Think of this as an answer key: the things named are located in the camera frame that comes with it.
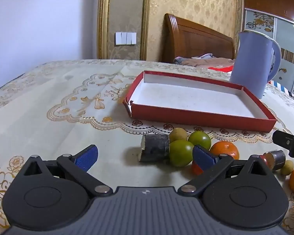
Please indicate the dark sugarcane piece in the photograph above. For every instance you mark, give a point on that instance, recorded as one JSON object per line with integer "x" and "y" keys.
{"x": 154, "y": 148}
{"x": 275, "y": 159}

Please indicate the wooden bed headboard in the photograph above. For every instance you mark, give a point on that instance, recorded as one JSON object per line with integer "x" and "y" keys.
{"x": 188, "y": 39}

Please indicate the red cherry tomato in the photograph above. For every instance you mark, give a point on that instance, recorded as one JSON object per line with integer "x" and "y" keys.
{"x": 196, "y": 170}

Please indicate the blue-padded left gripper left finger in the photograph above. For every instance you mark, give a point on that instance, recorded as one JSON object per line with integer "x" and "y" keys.
{"x": 76, "y": 166}

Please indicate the cream gold patterned tablecloth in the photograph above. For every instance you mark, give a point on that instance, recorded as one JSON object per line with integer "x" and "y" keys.
{"x": 63, "y": 107}

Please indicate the lavender blue pitcher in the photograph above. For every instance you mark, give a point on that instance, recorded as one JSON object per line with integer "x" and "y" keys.
{"x": 257, "y": 62}

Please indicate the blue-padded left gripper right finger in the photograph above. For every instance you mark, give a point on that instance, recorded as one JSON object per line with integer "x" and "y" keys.
{"x": 214, "y": 167}

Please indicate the wardrobe with patterned doors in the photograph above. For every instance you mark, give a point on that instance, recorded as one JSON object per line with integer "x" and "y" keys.
{"x": 275, "y": 18}

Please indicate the tan longan fruit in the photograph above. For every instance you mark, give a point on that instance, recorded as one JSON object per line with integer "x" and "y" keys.
{"x": 178, "y": 134}

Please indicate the green tomato front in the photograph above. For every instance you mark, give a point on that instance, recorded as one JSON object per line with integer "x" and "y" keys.
{"x": 180, "y": 153}

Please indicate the red cardboard box tray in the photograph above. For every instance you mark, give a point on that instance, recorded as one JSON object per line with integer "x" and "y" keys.
{"x": 192, "y": 100}

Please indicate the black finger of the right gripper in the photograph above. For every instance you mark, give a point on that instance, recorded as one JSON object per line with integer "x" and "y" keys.
{"x": 282, "y": 139}

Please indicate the folded blanket on bed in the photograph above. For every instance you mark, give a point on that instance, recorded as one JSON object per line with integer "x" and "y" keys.
{"x": 207, "y": 61}

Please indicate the green tomato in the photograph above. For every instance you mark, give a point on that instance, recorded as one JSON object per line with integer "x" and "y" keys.
{"x": 200, "y": 138}
{"x": 180, "y": 153}

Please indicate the white wall switch panel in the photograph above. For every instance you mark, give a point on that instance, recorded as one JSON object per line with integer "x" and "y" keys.
{"x": 125, "y": 38}

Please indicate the small green longan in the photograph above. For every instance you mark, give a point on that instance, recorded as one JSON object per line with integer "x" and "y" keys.
{"x": 288, "y": 168}

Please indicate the large orange tangerine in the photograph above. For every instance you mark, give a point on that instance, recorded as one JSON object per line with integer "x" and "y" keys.
{"x": 225, "y": 147}

